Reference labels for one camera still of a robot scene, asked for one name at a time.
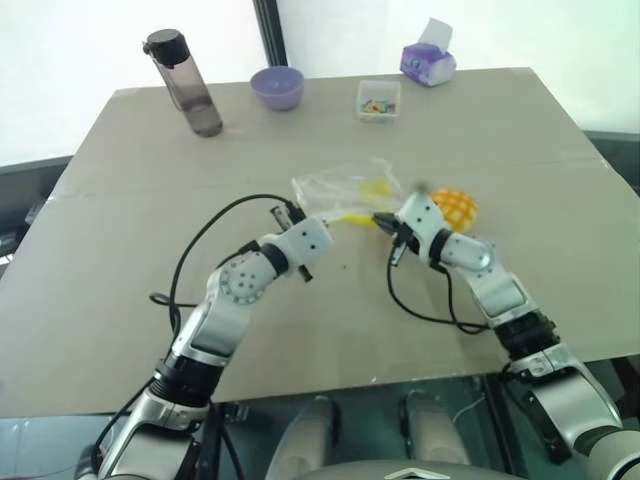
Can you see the brown cardboard sheet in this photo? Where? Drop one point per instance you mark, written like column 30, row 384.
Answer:
column 150, row 200

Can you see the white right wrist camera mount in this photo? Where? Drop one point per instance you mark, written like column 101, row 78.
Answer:
column 422, row 217

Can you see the grey robot chest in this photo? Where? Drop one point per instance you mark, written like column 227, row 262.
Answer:
column 400, row 471

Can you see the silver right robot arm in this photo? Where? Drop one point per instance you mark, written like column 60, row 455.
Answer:
column 505, row 295

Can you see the grey rounded robot leg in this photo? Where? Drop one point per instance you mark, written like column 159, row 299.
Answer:
column 431, row 430
column 305, row 435

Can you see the clear box of colourful pins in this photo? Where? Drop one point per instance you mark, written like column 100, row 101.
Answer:
column 378, row 101

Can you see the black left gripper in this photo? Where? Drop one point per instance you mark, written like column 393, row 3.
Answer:
column 296, row 212

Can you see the purple tissue pack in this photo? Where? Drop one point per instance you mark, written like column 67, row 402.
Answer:
column 427, row 62

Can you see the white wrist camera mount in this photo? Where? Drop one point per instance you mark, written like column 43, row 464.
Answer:
column 422, row 217
column 310, row 240

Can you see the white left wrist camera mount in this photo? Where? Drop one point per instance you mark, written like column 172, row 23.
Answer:
column 310, row 240

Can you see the smoky water bottle black lid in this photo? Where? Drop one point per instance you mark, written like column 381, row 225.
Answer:
column 192, row 95

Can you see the purple plastic bowl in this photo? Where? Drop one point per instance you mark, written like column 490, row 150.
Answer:
column 277, row 89

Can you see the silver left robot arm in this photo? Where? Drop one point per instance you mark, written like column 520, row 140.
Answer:
column 220, row 310

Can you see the dark window frame post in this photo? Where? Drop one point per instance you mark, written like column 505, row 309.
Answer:
column 271, row 32

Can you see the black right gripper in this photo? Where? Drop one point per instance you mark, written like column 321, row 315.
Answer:
column 401, row 237

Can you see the clear plastic bag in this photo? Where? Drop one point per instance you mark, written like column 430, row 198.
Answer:
column 332, row 187

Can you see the yellow snack packet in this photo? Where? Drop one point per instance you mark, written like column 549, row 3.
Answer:
column 376, row 189
column 352, row 219

